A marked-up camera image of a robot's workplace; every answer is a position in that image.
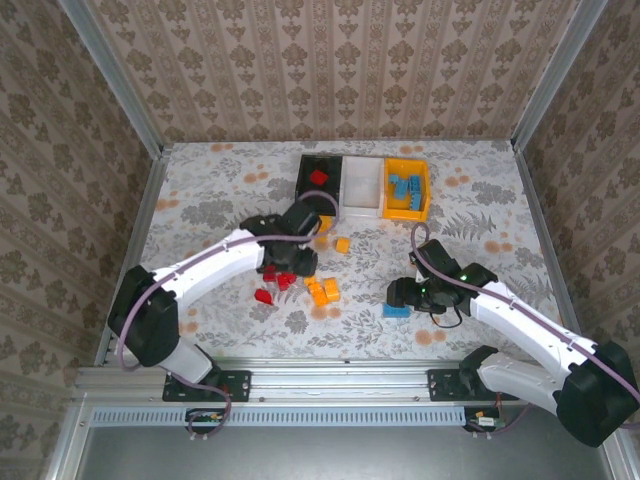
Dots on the orange lego brick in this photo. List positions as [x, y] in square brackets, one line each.
[326, 225]
[342, 245]
[310, 281]
[332, 290]
[319, 296]

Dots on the yellow plastic bin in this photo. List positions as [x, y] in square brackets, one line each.
[406, 214]

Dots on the black plastic bin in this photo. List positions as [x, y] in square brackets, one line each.
[307, 167]

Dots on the white plastic bin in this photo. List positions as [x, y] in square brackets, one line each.
[362, 185]

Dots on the small blue lego brick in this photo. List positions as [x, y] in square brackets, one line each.
[415, 182]

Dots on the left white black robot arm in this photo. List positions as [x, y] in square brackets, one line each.
[215, 275]

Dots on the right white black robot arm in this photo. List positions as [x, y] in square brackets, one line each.
[525, 330]

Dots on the floral table covering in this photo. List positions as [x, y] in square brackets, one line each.
[225, 170]

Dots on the small electronics board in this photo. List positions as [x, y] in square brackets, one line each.
[205, 417]
[482, 421]

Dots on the grey metal panel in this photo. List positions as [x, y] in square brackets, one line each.
[340, 455]

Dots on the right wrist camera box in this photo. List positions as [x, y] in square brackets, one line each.
[435, 257]

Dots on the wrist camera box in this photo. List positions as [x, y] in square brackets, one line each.
[300, 219]
[435, 257]

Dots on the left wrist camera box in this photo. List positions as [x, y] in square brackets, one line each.
[300, 219]

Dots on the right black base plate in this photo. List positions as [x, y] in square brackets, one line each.
[440, 385]

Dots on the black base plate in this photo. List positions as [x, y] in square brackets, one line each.
[440, 385]
[235, 385]

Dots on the aluminium mounting rail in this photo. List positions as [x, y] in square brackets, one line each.
[340, 380]

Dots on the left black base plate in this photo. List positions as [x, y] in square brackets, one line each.
[235, 385]

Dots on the aluminium table side rail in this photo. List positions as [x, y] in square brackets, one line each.
[551, 250]
[136, 250]

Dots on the aluminium frame post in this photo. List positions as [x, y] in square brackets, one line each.
[119, 80]
[556, 75]

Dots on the aluminium lower frame rail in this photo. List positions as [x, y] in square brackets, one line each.
[620, 460]
[65, 440]

